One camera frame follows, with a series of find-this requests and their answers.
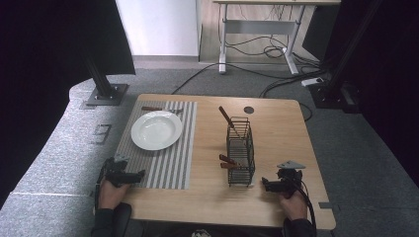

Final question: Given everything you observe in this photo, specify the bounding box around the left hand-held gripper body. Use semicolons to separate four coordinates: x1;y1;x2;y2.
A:
101;153;133;189

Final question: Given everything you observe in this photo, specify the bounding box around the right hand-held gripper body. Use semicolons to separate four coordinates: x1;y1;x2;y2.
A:
276;159;307;199

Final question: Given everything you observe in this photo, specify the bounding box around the person's left hand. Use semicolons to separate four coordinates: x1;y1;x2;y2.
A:
98;178;131;210

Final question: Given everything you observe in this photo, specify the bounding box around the person's right hand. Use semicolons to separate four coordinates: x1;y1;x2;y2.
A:
279;190;309;221

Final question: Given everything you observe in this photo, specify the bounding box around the grey striped placemat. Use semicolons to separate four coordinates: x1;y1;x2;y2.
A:
115;100;199;191

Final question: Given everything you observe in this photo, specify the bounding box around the grey floor tape marking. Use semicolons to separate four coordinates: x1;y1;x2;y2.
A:
90;123;113;146

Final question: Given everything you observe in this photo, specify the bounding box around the white plate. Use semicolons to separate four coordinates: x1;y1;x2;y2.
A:
130;110;183;152

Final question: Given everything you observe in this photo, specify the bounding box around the black metal stand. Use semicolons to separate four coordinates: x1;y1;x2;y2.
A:
78;48;130;107
308;0;384;115

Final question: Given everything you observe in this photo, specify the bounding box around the white power strip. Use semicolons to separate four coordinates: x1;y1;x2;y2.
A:
300;76;326;88

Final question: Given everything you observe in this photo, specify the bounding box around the dark curtain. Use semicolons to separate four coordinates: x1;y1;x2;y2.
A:
0;0;136;210
301;0;419;189

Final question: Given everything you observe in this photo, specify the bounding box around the white desk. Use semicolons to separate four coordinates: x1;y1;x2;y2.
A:
212;0;342;76

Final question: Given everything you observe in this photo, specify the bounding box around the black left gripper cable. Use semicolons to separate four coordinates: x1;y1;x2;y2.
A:
94;160;111;211

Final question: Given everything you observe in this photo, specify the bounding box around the black wire basket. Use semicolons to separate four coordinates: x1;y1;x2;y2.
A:
225;116;257;189

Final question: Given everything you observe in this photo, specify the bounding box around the wooden-handled utensil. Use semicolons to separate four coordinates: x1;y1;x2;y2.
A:
219;162;243;171
217;105;242;138
218;153;239;166

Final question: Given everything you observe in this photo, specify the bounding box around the wooden-handled fork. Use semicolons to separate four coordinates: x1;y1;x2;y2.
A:
140;106;184;115

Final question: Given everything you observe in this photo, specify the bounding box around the black floor cable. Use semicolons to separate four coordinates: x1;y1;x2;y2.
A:
171;62;325;96

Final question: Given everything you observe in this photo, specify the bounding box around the bundle of black cables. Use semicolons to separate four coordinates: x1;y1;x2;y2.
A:
216;3;325;72

